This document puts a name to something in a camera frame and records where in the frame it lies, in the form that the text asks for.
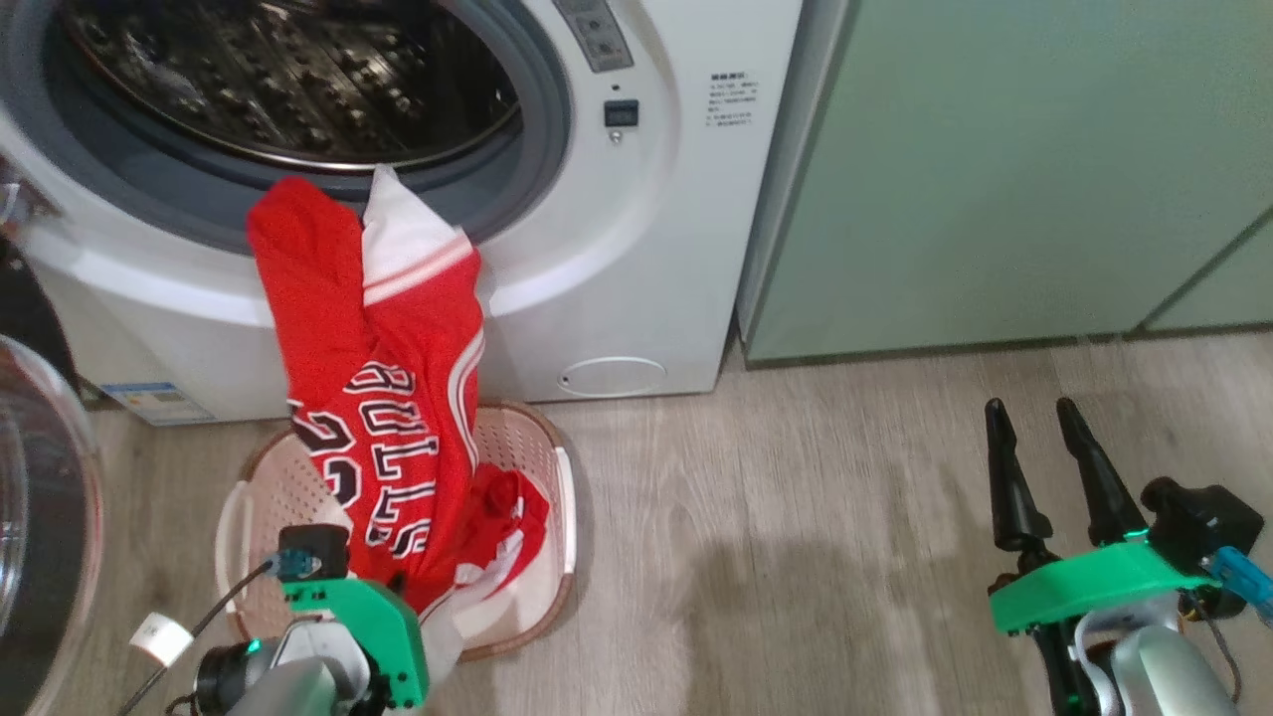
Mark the pale green cabinet door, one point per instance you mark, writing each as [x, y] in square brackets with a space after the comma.
[1223, 288]

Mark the round white filter cover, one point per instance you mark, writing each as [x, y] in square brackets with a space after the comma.
[612, 377]

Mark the round black glass washer door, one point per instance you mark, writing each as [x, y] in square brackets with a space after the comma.
[40, 557]

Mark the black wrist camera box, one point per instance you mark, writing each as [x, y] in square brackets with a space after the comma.
[1198, 522]
[313, 542]

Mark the blue white energy label sticker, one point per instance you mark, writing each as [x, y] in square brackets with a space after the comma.
[159, 403]

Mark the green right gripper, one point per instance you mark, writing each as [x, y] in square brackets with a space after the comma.
[1094, 587]

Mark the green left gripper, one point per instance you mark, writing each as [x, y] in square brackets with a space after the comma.
[393, 636]

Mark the wide pale green cabinet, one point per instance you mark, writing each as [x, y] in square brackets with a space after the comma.
[995, 169]

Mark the white front-load washing machine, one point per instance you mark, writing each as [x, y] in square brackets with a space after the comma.
[636, 249]

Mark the small black door latch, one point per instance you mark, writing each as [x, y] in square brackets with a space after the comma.
[621, 113]

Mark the steel washer drum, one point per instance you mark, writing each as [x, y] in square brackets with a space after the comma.
[298, 80]

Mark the grey rubber door gasket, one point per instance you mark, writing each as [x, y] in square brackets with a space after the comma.
[542, 119]

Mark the cream perforated plastic laundry basket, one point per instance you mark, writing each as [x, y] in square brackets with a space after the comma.
[537, 447]

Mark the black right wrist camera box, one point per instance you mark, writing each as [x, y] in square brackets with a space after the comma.
[1198, 522]

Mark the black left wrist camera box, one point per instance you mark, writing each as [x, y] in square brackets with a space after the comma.
[313, 542]

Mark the grey door catch plate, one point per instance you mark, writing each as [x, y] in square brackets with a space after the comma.
[597, 35]

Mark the grey cabinet side panel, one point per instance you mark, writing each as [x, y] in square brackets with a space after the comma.
[786, 169]

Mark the red basketball jersey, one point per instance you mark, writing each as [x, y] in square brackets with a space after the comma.
[408, 398]

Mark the printed text sticker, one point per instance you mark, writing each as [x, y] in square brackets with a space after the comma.
[732, 99]

